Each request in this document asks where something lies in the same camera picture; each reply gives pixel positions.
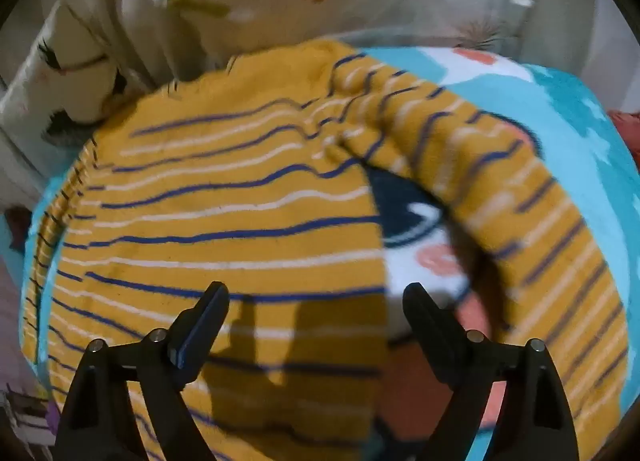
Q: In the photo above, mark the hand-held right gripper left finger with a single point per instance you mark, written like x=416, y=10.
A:
x=192, y=346

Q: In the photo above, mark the yellow striped sweater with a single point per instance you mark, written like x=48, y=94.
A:
x=225, y=221

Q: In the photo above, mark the white eyelash print cushion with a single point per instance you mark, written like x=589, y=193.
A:
x=50, y=76

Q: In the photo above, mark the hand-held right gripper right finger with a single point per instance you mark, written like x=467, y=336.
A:
x=425, y=321

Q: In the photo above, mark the teal cartoon blanket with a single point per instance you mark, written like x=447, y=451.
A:
x=575, y=111

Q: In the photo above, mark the white leaf print pillow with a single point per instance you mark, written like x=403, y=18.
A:
x=350, y=6

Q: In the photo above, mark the dark red cloth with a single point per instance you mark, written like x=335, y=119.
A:
x=19, y=228

